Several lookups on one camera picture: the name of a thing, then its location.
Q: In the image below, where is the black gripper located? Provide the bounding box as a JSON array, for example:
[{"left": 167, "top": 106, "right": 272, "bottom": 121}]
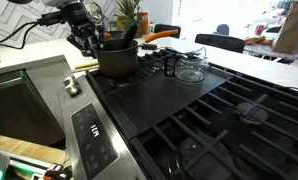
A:
[{"left": 60, "top": 1, "right": 103, "bottom": 58}]

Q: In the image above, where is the dark pot with orange handle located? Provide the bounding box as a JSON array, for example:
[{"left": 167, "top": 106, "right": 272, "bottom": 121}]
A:
[{"left": 94, "top": 29, "right": 179, "bottom": 80}]

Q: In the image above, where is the black cooking spoon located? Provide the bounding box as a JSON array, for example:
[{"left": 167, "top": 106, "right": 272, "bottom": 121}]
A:
[{"left": 120, "top": 22, "right": 139, "bottom": 51}]

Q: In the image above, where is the black griddle plate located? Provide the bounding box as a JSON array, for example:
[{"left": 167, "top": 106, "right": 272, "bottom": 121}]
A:
[{"left": 100, "top": 64, "right": 235, "bottom": 141}]

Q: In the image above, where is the jar with orange lid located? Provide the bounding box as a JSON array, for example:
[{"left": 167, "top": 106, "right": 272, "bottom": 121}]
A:
[{"left": 103, "top": 30, "right": 124, "bottom": 40}]

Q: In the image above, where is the wooden spatula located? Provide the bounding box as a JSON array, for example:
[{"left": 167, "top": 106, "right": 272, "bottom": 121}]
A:
[{"left": 74, "top": 60, "right": 99, "bottom": 69}]

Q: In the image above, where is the wooden spoon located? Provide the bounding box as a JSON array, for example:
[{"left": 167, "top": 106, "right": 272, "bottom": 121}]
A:
[{"left": 72, "top": 65, "right": 100, "bottom": 74}]

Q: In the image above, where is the silver stove knob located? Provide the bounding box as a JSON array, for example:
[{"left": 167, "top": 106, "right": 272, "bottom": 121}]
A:
[
  {"left": 67, "top": 83, "right": 82, "bottom": 98},
  {"left": 62, "top": 75, "right": 77, "bottom": 88}
]

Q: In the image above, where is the green potted plant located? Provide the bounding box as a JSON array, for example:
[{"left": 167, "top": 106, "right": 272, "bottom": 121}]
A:
[{"left": 114, "top": 0, "right": 143, "bottom": 22}]

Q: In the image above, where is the orange bottle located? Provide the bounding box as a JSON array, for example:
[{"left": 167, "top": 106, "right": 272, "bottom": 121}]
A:
[{"left": 137, "top": 11, "right": 150, "bottom": 36}]

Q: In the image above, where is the black cast iron grate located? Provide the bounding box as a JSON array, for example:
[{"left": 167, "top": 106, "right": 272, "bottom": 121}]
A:
[
  {"left": 85, "top": 49, "right": 177, "bottom": 98},
  {"left": 130, "top": 63, "right": 298, "bottom": 180}
]

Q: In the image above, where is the black chair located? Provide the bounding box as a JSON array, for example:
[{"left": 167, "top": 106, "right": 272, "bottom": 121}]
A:
[
  {"left": 194, "top": 33, "right": 246, "bottom": 54},
  {"left": 153, "top": 23, "right": 182, "bottom": 39}
]

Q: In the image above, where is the stainless dishwasher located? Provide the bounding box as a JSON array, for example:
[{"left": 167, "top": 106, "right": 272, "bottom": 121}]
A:
[{"left": 0, "top": 69, "right": 66, "bottom": 147}]

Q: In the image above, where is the glass coffee carafe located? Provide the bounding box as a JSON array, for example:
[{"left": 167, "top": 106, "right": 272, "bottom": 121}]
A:
[{"left": 163, "top": 46, "right": 211, "bottom": 84}]

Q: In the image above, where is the black gas stove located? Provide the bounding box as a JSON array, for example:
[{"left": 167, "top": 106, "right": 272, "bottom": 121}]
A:
[{"left": 57, "top": 49, "right": 298, "bottom": 180}]

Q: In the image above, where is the wooden table top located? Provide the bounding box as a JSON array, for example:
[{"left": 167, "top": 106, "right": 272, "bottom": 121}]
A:
[{"left": 0, "top": 132, "right": 67, "bottom": 165}]

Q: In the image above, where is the blue chair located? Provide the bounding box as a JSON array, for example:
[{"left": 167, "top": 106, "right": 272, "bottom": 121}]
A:
[{"left": 216, "top": 23, "right": 231, "bottom": 37}]

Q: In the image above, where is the yellow crumpled wrapper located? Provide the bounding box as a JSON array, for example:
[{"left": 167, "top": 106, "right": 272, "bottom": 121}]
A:
[{"left": 244, "top": 35, "right": 268, "bottom": 47}]

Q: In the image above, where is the red cup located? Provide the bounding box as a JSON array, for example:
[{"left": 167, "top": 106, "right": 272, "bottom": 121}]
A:
[{"left": 254, "top": 24, "right": 266, "bottom": 37}]

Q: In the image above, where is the gray dining table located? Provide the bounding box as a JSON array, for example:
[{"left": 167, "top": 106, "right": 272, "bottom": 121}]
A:
[{"left": 243, "top": 43, "right": 298, "bottom": 64}]

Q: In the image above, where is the brown paper bag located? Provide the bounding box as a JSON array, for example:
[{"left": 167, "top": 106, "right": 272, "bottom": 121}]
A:
[{"left": 272, "top": 1, "right": 298, "bottom": 55}]

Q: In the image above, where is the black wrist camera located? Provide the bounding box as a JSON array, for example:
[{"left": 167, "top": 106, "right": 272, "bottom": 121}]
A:
[{"left": 37, "top": 10, "right": 64, "bottom": 28}]

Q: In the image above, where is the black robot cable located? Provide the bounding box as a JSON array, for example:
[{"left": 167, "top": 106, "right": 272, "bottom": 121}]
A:
[{"left": 0, "top": 20, "right": 41, "bottom": 51}]

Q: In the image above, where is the thin black counter cable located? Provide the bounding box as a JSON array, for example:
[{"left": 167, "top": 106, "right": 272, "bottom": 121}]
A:
[{"left": 282, "top": 85, "right": 298, "bottom": 97}]

